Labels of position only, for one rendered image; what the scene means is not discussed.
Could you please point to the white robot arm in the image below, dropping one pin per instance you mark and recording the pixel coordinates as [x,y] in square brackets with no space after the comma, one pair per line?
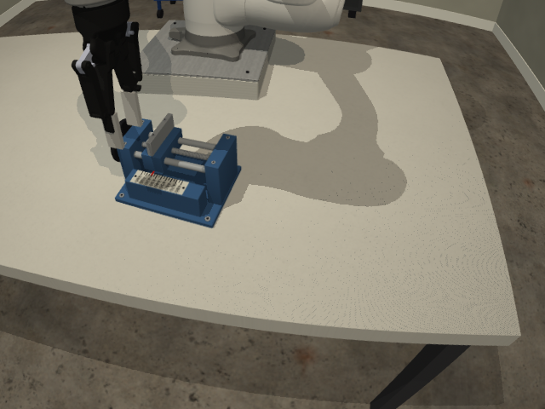
[213,27]

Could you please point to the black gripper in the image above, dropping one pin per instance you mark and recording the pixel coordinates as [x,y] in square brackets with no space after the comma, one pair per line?
[94,68]

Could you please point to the blue bench vise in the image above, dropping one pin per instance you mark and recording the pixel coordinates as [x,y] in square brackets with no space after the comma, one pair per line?
[147,151]

